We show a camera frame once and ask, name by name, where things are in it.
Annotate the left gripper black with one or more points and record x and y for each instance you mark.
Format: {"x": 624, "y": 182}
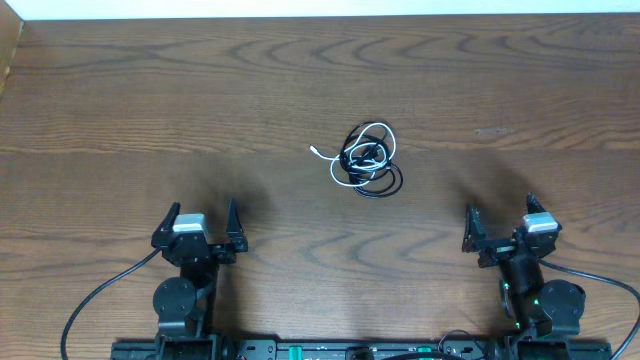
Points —
{"x": 237, "y": 240}

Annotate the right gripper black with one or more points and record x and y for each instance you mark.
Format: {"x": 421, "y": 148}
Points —
{"x": 475, "y": 233}

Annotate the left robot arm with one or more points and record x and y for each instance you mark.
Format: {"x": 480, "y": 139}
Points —
{"x": 184, "y": 304}

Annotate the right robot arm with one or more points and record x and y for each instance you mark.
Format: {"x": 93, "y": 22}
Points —
{"x": 547, "y": 313}

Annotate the cardboard side panel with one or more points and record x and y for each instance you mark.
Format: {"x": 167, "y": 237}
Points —
{"x": 11, "y": 26}

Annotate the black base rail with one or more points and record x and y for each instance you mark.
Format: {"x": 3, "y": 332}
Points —
{"x": 274, "y": 350}

